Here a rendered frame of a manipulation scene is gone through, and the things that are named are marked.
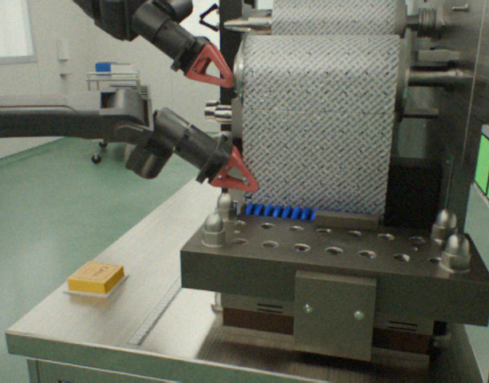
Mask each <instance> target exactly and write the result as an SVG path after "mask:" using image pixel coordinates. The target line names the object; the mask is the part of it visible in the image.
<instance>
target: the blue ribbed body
mask: <svg viewBox="0 0 489 383"><path fill-rule="evenodd" d="M316 210H319V211H320V209H318V208H316V209H314V210H313V213H312V211H311V209H310V208H308V207H307V208H305V209H304V210H303V211H302V209H301V208H300V207H296V208H295V209H294V210H293V208H292V207H290V206H288V207H286V208H285V209H284V208H283V207H282V206H279V205H278V206H277V207H276V208H274V206H273V205H268V206H267V207H265V206H264V205H263V204H259V205H258V206H257V207H256V205H255V204H254V203H250V204H249V205H248V206H247V208H246V210H245V214H244V215H260V216H269V217H278V218H288V219H307V220H314V215H315V212H316Z"/></svg>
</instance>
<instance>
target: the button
mask: <svg viewBox="0 0 489 383"><path fill-rule="evenodd" d="M123 277H124V266H123V265H117V264H110V263H97V262H87V263H86V264H85V265H84V266H82V267H81V268H80V269H78V270H77V271H76V272H74V273H73V274H72V275H70V276H69V277H68V278H67V283H68V289H69V290H78V291H84V292H91V293H97V294H107V293H108V292H109V291H110V290H111V289H112V288H113V287H114V286H115V285H116V284H117V283H118V282H119V281H120V280H121V279H122V278H123Z"/></svg>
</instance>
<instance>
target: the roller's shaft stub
mask: <svg viewBox="0 0 489 383"><path fill-rule="evenodd" d="M455 73H456V64H455V62H447V64H445V66H409V75H408V86H420V87H443V91H451V90H452V89H453V85H454V82H455Z"/></svg>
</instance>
